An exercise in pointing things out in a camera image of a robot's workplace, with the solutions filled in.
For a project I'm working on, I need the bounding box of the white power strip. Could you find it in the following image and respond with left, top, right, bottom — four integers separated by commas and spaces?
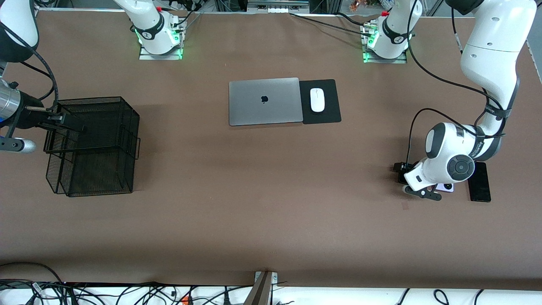
247, 0, 310, 14

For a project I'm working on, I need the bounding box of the silver closed laptop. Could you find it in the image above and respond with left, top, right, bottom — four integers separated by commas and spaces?
229, 77, 304, 127

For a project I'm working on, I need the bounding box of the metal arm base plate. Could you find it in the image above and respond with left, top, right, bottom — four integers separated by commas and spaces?
362, 50, 408, 64
139, 42, 183, 61

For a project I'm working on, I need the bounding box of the white computer mouse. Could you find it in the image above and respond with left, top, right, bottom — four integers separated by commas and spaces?
310, 88, 325, 113

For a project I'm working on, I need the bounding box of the grey metal camera post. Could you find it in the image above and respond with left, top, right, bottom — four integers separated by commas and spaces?
243, 271, 280, 305

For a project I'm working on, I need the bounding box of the black mouse pad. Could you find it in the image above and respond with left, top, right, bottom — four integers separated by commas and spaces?
299, 79, 342, 125

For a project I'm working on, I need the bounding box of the black slab smartphone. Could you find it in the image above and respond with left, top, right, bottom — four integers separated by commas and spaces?
467, 162, 492, 203

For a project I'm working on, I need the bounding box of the long black table cable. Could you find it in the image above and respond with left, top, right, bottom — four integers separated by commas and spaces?
289, 13, 373, 36

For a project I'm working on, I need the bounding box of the black wire mesh tray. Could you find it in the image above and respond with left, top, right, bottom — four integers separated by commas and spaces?
43, 97, 141, 198

